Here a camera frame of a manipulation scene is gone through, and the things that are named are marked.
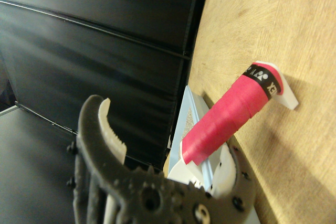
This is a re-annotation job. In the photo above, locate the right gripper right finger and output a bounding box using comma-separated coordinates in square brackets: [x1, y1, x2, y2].
[187, 143, 258, 224]

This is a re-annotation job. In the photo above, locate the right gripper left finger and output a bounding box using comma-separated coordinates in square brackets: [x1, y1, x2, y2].
[77, 94, 190, 224]

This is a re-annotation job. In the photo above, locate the blue litter tray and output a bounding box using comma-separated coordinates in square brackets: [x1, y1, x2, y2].
[167, 84, 262, 224]

